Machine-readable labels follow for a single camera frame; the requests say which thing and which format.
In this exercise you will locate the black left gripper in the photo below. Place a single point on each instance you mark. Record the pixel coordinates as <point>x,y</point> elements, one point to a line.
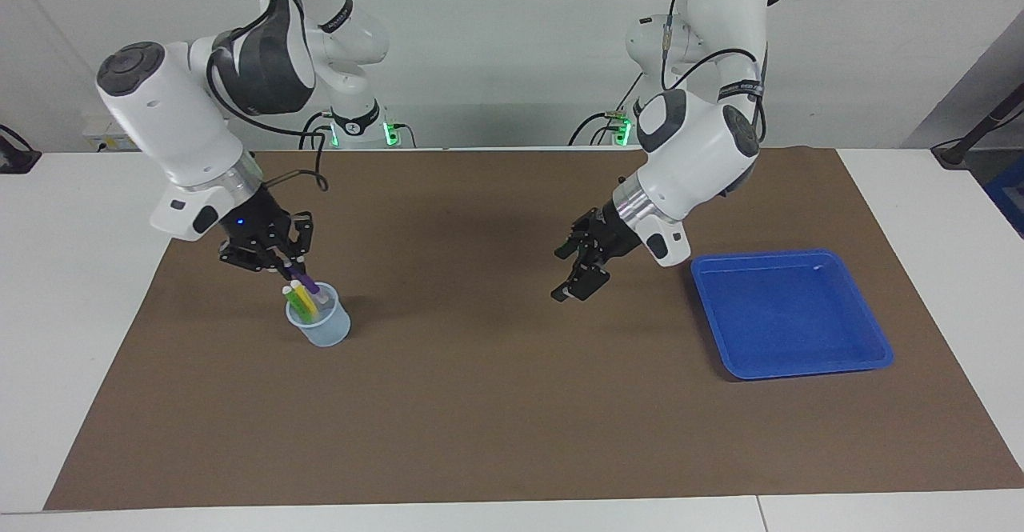
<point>612,236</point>

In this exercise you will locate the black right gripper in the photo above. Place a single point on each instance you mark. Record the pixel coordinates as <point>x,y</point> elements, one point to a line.
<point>256,224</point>

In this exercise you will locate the purple marker pen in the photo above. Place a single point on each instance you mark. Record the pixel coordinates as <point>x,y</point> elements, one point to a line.
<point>308,286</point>

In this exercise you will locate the green marker pen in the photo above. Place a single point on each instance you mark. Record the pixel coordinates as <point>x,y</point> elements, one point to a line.
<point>293,300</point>

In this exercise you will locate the yellow marker pen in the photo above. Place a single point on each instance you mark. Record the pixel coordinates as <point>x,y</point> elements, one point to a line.
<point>304,296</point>

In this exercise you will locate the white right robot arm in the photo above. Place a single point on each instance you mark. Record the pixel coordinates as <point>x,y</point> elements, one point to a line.
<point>192,116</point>

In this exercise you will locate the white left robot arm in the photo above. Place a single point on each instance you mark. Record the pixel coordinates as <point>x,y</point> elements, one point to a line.
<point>696,140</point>

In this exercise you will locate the translucent plastic cup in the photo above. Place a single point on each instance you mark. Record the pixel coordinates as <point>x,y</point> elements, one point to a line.
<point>324,332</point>

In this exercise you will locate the brown table mat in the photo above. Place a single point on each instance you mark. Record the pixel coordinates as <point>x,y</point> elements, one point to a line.
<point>512,396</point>

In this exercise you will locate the blue plastic tray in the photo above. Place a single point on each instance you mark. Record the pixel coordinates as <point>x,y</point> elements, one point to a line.
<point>760,332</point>

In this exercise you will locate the black stand pole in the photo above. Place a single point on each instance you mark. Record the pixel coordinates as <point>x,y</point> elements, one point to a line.
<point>952,154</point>

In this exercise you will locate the blue crate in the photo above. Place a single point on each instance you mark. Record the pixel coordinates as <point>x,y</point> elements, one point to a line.
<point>1010,196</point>

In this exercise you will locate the white wall socket box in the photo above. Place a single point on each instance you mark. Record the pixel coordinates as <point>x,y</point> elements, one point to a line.
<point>112,142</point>

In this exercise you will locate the black clamp mount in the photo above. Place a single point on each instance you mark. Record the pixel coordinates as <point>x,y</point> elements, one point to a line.
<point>16,160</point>

